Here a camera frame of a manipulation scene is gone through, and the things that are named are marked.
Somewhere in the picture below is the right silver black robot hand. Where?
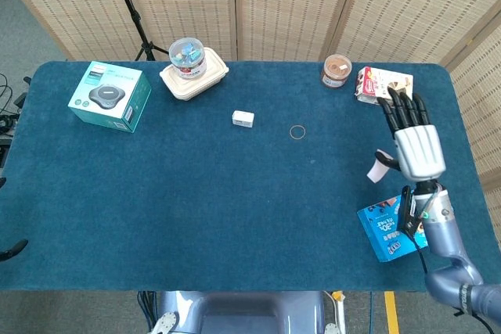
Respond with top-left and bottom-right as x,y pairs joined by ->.
374,87 -> 448,183

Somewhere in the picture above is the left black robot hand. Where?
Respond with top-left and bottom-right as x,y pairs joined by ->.
0,239 -> 29,263

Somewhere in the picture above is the small red object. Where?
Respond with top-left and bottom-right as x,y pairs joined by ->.
366,158 -> 388,185

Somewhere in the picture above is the yellow floor tape strip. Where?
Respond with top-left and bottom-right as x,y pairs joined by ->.
384,291 -> 400,334

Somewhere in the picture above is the black stapler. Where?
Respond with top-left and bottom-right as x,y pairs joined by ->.
397,185 -> 419,238

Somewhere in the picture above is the white cake snack box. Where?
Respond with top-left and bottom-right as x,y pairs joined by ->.
355,66 -> 414,107

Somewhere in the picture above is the blue cookie box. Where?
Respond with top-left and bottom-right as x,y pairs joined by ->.
356,195 -> 431,263

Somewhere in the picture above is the brown chocolate spread jar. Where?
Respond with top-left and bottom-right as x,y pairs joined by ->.
321,53 -> 353,88

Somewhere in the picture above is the teal speaker product box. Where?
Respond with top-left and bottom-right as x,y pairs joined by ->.
67,60 -> 153,134

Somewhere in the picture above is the small white box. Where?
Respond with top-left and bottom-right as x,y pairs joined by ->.
231,110 -> 255,128

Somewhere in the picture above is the blue table cloth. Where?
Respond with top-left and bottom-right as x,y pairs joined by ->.
0,60 -> 501,293

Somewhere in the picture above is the bamboo folding screen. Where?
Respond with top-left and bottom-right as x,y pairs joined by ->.
0,0 -> 501,233

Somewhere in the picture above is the beige lidded food container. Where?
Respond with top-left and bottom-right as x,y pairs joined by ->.
159,47 -> 230,102

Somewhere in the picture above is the silver robot torso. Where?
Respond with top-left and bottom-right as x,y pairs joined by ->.
150,290 -> 341,334

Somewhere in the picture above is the clear jar of clips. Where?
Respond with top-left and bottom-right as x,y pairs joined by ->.
168,38 -> 207,80

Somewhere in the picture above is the black tripod stand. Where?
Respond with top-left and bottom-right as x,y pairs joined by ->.
104,0 -> 170,62

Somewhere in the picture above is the black cable bundle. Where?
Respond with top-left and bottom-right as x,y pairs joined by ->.
0,74 -> 32,167

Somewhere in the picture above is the white power cable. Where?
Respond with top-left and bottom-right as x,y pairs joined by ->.
323,290 -> 346,334

